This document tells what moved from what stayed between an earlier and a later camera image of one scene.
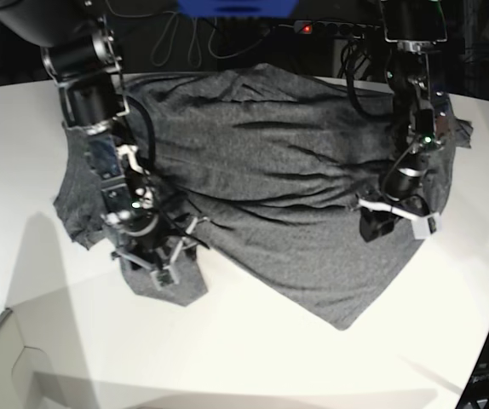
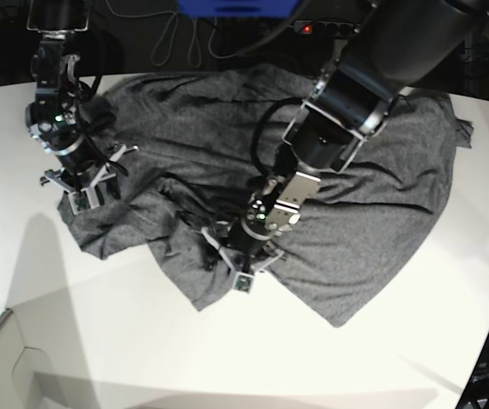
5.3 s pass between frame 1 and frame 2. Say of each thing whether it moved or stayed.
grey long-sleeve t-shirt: moved
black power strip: stayed
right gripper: moved
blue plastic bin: stayed
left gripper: moved
